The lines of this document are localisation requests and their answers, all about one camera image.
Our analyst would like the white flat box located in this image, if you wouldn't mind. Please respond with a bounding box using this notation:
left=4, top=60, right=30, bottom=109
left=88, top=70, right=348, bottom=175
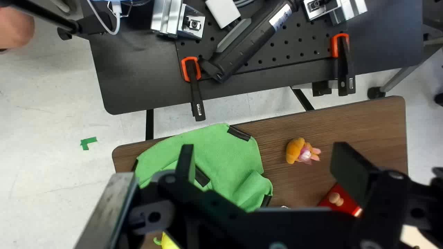
left=204, top=0, right=242, bottom=30

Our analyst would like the black extrusion bar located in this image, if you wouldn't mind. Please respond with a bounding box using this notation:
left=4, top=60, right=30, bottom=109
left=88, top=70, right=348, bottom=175
left=200, top=0, right=297, bottom=85

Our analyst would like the black tripod leg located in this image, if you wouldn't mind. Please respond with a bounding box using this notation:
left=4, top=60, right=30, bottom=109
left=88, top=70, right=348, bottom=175
left=0, top=0, right=116, bottom=41

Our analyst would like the orange pink plush toy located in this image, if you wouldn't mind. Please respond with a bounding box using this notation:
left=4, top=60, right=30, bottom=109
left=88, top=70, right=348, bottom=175
left=283, top=135, right=322, bottom=165

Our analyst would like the yellow toy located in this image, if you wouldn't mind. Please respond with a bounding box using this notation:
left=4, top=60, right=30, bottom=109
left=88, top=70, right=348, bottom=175
left=152, top=230, right=182, bottom=249

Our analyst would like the orange handled black bar clamp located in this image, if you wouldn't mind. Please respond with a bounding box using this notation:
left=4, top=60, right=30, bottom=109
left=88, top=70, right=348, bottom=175
left=178, top=55, right=207, bottom=122
left=329, top=31, right=357, bottom=96

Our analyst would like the red wooden peg block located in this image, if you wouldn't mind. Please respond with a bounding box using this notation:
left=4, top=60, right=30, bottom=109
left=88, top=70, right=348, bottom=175
left=316, top=182, right=363, bottom=218

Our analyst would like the white cable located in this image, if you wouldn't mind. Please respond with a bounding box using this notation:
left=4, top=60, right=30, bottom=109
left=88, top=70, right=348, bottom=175
left=88, top=0, right=124, bottom=37

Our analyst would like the black perforated mounting board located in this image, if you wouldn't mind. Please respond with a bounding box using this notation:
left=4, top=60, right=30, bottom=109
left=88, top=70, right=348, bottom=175
left=174, top=0, right=351, bottom=77

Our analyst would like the person hand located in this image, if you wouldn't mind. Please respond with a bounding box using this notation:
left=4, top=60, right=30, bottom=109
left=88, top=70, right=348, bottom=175
left=0, top=5, right=35, bottom=51

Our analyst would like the green microfiber cloth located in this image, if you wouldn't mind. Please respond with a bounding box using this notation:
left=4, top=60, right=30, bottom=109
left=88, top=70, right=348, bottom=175
left=134, top=122, right=273, bottom=212

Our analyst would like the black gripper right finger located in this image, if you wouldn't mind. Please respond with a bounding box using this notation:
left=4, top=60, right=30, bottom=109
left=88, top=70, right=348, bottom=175
left=329, top=140, right=380, bottom=208

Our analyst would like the silver metal bracket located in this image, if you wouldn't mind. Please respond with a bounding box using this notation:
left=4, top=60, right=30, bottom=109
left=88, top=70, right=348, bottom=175
left=303, top=0, right=369, bottom=24
left=150, top=0, right=206, bottom=39

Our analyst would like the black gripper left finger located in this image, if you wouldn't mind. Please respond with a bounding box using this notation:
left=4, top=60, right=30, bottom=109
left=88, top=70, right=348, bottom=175
left=171, top=142, right=204, bottom=197

